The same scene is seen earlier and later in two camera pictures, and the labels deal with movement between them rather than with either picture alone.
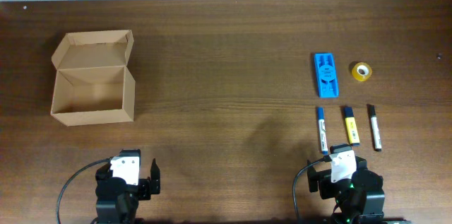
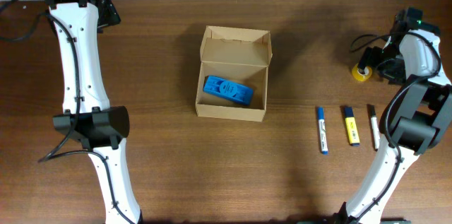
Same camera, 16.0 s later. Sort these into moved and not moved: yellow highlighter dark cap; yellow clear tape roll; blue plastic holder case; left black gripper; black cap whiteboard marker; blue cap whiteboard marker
Moved: left black gripper; blue plastic holder case
Not moved: yellow clear tape roll; black cap whiteboard marker; yellow highlighter dark cap; blue cap whiteboard marker
